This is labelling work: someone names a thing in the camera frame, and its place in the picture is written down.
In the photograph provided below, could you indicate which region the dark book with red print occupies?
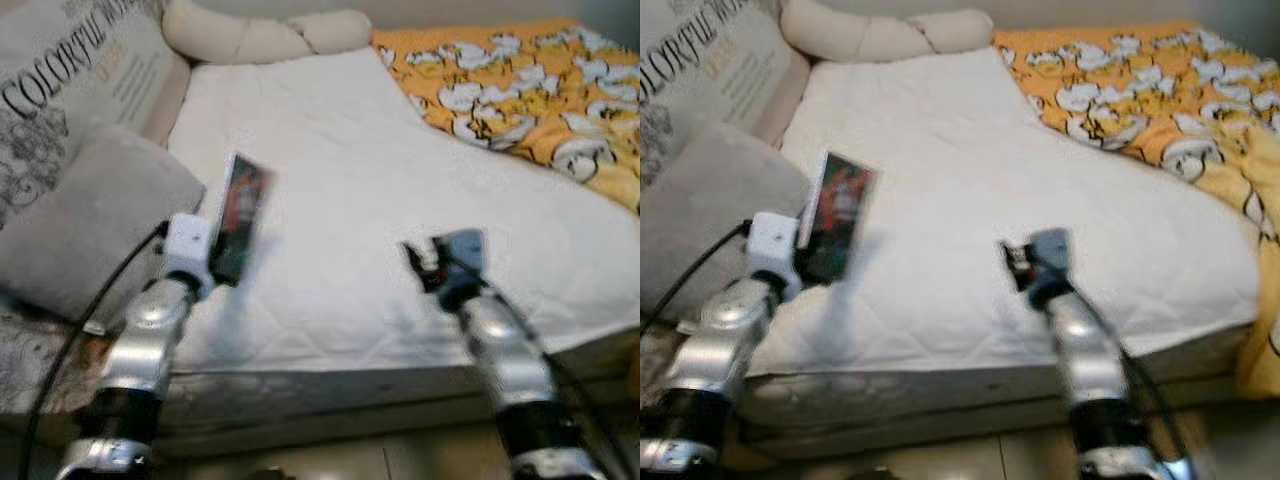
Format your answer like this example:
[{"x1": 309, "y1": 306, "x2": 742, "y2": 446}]
[
  {"x1": 208, "y1": 152, "x2": 273, "y2": 286},
  {"x1": 797, "y1": 150, "x2": 876, "y2": 284}
]

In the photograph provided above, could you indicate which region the grey pillow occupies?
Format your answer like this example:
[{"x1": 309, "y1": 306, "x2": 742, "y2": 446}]
[
  {"x1": 0, "y1": 122, "x2": 206, "y2": 326},
  {"x1": 640, "y1": 120, "x2": 811, "y2": 321}
]

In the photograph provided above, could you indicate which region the white quilted mattress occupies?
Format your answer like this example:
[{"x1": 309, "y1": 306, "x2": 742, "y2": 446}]
[
  {"x1": 745, "y1": 45, "x2": 1261, "y2": 381},
  {"x1": 160, "y1": 48, "x2": 641, "y2": 376}
]

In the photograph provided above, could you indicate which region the grey bed base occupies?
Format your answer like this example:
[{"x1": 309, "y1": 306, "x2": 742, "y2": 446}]
[
  {"x1": 740, "y1": 330, "x2": 1261, "y2": 456},
  {"x1": 0, "y1": 340, "x2": 641, "y2": 451}
]

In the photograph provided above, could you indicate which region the yellow cartoon egg blanket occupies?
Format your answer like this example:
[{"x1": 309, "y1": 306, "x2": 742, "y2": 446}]
[
  {"x1": 372, "y1": 18, "x2": 641, "y2": 216},
  {"x1": 993, "y1": 20, "x2": 1280, "y2": 401}
]

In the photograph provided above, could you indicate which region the beige knotted bolster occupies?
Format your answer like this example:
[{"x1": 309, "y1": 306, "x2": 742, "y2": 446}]
[
  {"x1": 780, "y1": 0, "x2": 996, "y2": 63},
  {"x1": 162, "y1": 0, "x2": 373, "y2": 66}
]

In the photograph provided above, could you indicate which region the printed grey lettered cushion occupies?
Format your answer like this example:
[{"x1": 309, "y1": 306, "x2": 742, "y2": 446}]
[
  {"x1": 0, "y1": 0, "x2": 191, "y2": 416},
  {"x1": 640, "y1": 0, "x2": 811, "y2": 401}
]

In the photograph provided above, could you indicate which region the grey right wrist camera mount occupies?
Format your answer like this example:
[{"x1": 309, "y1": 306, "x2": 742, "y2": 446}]
[
  {"x1": 432, "y1": 230, "x2": 489, "y2": 309},
  {"x1": 1025, "y1": 228, "x2": 1073, "y2": 306}
]

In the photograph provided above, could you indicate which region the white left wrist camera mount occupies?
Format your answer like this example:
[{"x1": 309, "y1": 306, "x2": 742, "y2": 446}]
[
  {"x1": 160, "y1": 213, "x2": 216, "y2": 299},
  {"x1": 748, "y1": 210, "x2": 806, "y2": 301}
]

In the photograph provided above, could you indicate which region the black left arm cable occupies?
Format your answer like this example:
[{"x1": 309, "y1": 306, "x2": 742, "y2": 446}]
[
  {"x1": 15, "y1": 225, "x2": 169, "y2": 480},
  {"x1": 640, "y1": 222, "x2": 753, "y2": 336}
]

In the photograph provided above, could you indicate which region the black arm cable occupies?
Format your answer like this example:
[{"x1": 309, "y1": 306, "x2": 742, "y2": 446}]
[
  {"x1": 450, "y1": 255, "x2": 641, "y2": 480},
  {"x1": 15, "y1": 225, "x2": 169, "y2": 480},
  {"x1": 640, "y1": 222, "x2": 753, "y2": 336},
  {"x1": 1045, "y1": 260, "x2": 1201, "y2": 480}
]

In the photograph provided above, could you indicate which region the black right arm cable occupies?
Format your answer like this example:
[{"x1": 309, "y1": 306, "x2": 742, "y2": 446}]
[
  {"x1": 450, "y1": 255, "x2": 641, "y2": 480},
  {"x1": 1045, "y1": 260, "x2": 1201, "y2": 480}
]

